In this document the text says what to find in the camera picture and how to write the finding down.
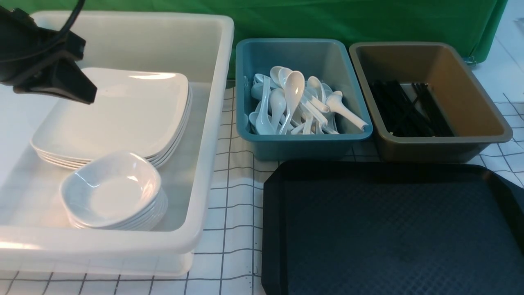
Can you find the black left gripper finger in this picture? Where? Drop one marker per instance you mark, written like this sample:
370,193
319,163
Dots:
62,79

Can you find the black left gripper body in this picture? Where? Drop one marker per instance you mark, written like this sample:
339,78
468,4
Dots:
27,48

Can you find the white square rice plate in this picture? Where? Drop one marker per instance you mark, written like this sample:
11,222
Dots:
136,111

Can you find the white ceramic soup spoon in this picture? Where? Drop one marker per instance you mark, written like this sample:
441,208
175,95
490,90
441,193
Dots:
263,125

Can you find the stack of white square plates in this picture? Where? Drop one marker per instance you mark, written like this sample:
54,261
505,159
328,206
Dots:
157,160

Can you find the stack of small white bowls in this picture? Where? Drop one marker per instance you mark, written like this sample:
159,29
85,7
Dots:
119,191

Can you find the large white plastic tub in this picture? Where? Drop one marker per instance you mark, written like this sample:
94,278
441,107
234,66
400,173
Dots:
35,233

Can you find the white spoon bin left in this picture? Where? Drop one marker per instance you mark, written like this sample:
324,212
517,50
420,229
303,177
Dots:
278,105

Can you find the white spoon upright in bin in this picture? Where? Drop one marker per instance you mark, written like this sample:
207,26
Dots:
293,89

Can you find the white checked tablecloth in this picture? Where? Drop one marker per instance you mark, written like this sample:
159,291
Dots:
226,257

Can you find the teal plastic bin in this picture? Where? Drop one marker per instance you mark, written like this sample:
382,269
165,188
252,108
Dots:
326,59

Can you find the white spoon at bin right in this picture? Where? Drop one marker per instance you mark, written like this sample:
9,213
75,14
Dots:
334,102

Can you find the black serving tray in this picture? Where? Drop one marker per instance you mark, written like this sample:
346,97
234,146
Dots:
365,228

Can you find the pile of black chopsticks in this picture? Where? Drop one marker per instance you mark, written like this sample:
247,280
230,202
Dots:
406,117

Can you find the brown plastic bin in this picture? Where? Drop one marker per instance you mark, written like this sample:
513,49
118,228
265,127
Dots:
471,113

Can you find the green cloth backdrop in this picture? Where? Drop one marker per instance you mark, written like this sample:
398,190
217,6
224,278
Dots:
469,26

